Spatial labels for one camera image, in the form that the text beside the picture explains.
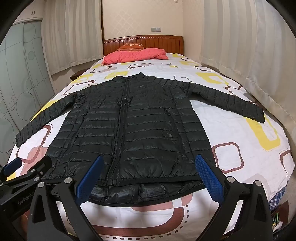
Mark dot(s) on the white upper cabinets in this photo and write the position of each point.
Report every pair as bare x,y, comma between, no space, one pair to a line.
32,17

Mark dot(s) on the frosted glass sliding wardrobe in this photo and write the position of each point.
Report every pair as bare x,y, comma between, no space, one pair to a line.
23,81

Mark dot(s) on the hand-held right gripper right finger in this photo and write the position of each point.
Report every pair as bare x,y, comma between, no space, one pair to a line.
208,180

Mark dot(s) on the wooden headboard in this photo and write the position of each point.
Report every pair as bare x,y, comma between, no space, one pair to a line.
161,42

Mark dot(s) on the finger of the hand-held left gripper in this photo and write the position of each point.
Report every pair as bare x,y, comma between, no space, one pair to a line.
13,165
42,166

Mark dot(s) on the pink quilt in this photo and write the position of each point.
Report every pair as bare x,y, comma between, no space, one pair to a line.
134,55

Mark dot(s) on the bed with patterned sheet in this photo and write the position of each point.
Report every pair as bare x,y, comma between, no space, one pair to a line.
242,148

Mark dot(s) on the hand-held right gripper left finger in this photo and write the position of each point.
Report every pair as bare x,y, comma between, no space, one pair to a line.
90,180

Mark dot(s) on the white curtain along bed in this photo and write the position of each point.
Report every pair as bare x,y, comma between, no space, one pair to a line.
242,46

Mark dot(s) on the blue plaid cloth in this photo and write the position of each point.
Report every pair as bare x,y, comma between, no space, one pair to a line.
277,198

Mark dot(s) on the wall switch panel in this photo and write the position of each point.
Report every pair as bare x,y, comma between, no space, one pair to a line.
156,29

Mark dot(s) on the white curtain beside wardrobe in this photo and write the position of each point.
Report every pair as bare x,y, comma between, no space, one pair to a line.
74,34

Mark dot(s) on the wooden nightstand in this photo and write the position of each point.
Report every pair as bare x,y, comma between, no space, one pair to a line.
75,75

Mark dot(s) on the black puffer jacket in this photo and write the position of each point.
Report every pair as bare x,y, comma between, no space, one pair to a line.
143,129

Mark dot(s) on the orange cushion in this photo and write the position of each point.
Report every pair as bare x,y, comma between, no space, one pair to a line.
130,45

